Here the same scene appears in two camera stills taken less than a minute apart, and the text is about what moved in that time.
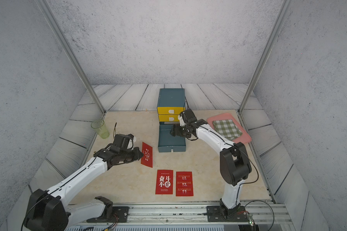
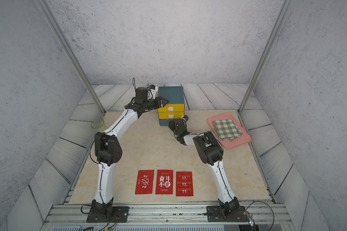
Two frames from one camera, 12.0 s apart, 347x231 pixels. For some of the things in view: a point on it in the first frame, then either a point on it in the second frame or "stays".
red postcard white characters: x=164 y=182 stays
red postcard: x=147 y=159 → x=144 y=182
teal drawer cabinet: x=171 y=102 stays
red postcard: x=184 y=184 stays
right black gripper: x=175 y=128 stays
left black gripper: x=137 y=156 → x=158 y=102
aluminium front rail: x=195 y=213 stays
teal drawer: x=167 y=143 → x=165 y=122
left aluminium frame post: x=49 y=15 stays
